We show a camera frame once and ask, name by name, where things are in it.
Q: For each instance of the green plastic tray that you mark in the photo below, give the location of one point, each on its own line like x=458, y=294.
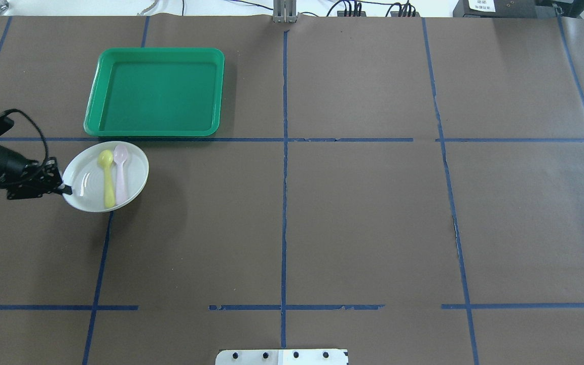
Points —
x=156, y=92

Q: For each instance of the aluminium frame post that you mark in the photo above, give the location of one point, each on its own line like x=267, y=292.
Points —
x=285, y=11

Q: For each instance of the black box with label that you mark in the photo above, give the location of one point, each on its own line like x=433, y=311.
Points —
x=504, y=9

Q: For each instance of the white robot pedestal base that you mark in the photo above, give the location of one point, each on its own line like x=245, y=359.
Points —
x=283, y=356

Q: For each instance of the yellow plastic spoon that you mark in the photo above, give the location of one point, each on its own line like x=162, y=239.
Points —
x=105, y=160

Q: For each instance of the white round plate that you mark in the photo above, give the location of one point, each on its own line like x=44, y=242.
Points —
x=85, y=177

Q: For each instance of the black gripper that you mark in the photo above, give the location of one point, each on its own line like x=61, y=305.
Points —
x=8, y=165

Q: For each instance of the pink plastic spoon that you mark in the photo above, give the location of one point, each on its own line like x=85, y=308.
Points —
x=121, y=157

